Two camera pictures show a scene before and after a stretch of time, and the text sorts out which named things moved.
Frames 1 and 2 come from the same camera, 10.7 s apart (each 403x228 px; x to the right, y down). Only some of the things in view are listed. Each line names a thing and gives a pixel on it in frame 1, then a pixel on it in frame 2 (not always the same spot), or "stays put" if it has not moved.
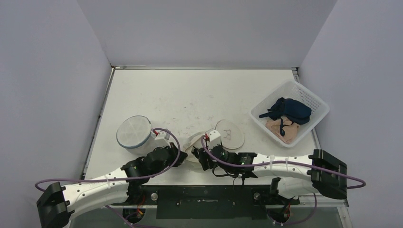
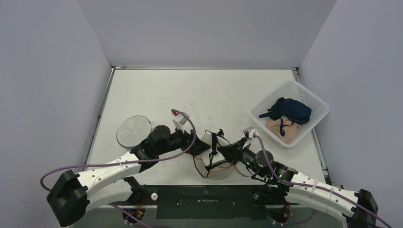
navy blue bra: [289, 110] stays put
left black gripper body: [162, 168] to [179, 140]
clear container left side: [134, 134] stays put
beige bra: [290, 128] stays put
